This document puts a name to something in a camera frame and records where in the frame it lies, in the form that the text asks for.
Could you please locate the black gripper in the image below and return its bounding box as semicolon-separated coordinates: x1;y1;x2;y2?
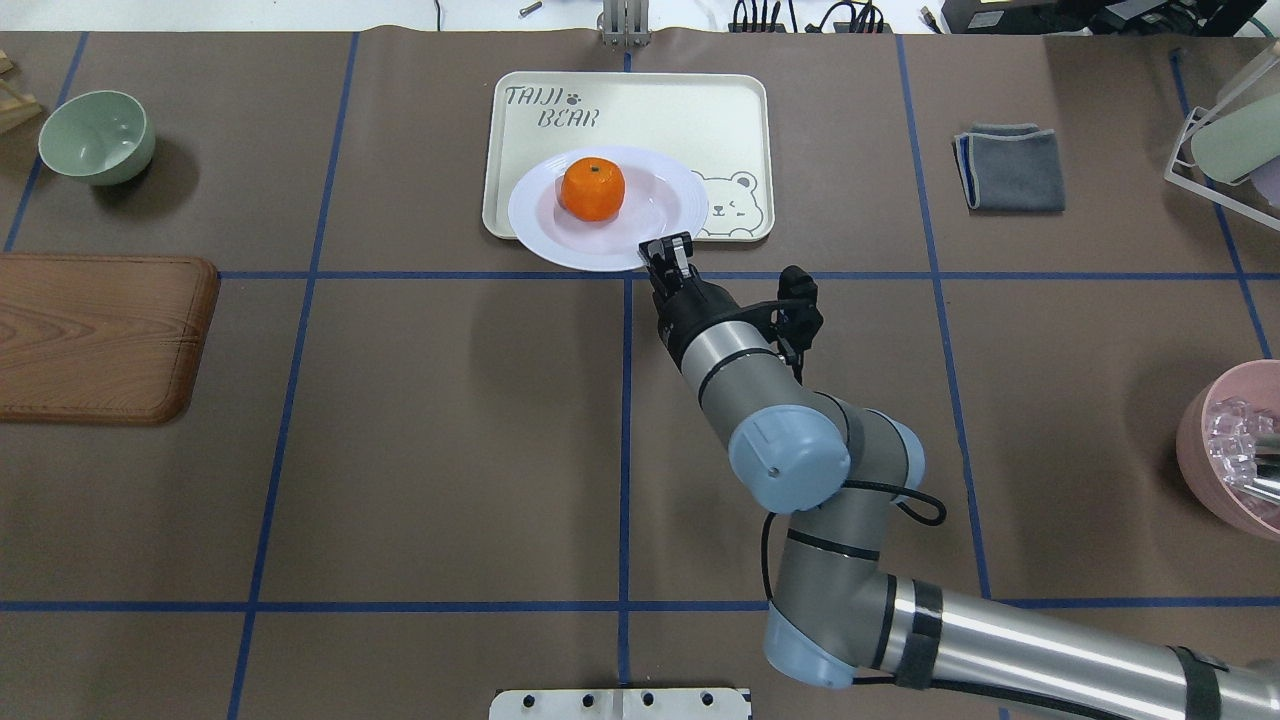
637;232;742;366

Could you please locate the white plate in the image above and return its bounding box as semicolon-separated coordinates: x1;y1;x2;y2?
507;145;709;273

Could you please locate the orange fruit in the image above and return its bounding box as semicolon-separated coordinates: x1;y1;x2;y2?
558;156;626;222

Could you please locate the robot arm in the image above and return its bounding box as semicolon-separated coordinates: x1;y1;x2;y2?
637;232;1279;719

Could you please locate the cream bear tray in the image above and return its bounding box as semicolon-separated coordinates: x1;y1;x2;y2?
481;70;774;243

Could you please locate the wooden tray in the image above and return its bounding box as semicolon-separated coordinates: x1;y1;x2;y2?
1;252;220;427

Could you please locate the grey folded cloth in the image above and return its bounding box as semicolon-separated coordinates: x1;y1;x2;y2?
954;123;1066;213

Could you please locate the green bowl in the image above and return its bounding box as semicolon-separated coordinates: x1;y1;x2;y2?
38;90;157;186

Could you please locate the green cup on rack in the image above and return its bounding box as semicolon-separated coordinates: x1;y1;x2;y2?
1190;94;1279;183

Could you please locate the lavender cup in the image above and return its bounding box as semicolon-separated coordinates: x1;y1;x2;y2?
1249;158;1280;208

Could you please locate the pink bowl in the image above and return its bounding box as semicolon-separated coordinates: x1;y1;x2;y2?
1176;359;1279;543

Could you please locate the metal spoon in bowl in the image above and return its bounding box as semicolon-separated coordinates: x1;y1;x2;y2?
1221;433;1279;505

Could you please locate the wooden cup rack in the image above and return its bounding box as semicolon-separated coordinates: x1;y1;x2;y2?
0;51;45;135

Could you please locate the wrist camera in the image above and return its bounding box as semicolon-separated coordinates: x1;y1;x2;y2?
774;265;824;377

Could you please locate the aluminium frame post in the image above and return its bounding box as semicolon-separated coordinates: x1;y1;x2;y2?
596;0;652;50

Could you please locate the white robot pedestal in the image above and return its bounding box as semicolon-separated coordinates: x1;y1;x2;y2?
488;687;755;719

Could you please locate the white wire cup rack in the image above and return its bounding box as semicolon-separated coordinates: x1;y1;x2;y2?
1164;40;1280;233

